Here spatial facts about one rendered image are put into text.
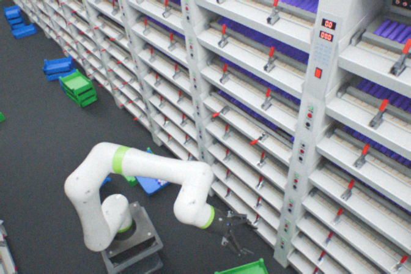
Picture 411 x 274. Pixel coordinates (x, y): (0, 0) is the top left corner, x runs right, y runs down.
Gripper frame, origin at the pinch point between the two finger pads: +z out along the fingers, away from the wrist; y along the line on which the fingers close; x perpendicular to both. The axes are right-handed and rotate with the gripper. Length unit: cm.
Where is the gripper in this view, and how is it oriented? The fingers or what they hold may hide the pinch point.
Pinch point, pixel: (250, 239)
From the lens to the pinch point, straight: 142.0
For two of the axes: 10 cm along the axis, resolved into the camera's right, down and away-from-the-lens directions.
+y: -2.4, 8.5, -4.7
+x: 6.5, -2.1, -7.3
